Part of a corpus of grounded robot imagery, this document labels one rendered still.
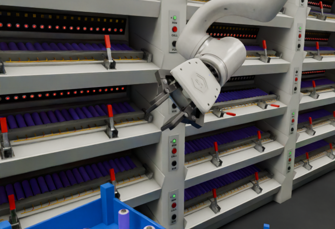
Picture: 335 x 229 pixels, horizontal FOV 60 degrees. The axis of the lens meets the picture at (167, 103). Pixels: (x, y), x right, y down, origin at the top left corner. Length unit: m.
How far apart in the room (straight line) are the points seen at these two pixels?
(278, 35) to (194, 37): 0.81
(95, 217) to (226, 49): 0.44
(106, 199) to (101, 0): 0.49
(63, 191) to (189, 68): 0.53
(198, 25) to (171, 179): 0.53
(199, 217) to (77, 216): 0.69
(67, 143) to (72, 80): 0.17
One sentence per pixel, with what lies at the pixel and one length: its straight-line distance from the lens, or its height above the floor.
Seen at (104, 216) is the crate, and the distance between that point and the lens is 0.60.
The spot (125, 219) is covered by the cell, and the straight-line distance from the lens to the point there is 0.52.
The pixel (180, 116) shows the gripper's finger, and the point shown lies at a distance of 0.50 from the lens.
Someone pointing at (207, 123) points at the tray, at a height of 0.48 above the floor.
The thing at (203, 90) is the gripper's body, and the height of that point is 0.66.
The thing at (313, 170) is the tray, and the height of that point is 0.09.
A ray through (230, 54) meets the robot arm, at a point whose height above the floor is 0.72.
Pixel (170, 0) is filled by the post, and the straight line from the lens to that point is 0.91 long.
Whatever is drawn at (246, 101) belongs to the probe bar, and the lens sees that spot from 1.25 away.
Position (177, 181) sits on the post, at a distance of 1.01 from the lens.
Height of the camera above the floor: 0.73
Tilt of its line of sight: 10 degrees down
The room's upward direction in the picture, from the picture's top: straight up
